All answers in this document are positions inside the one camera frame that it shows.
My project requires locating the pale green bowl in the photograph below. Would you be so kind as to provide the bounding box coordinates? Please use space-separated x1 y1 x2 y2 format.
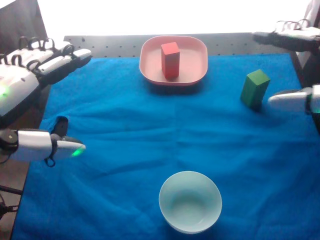
158 170 223 235

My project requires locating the grey background post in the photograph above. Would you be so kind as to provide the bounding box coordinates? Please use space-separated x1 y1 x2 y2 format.
303 0 320 26

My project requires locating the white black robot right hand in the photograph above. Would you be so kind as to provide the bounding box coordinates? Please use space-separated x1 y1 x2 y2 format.
252 19 320 117

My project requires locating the blue cloth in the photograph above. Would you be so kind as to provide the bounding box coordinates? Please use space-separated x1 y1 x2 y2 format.
11 53 320 240

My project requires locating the pink square plate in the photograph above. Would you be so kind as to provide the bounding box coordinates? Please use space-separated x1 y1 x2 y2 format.
139 35 209 87

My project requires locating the black rod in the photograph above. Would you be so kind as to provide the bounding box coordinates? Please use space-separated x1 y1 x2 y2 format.
0 185 24 196

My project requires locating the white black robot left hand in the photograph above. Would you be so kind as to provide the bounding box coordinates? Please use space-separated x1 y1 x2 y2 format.
0 36 93 168

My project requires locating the red rectangular block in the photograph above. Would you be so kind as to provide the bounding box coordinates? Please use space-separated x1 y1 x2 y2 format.
160 41 181 79

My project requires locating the green rectangular block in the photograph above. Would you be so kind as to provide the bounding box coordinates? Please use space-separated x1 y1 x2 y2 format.
240 69 271 111

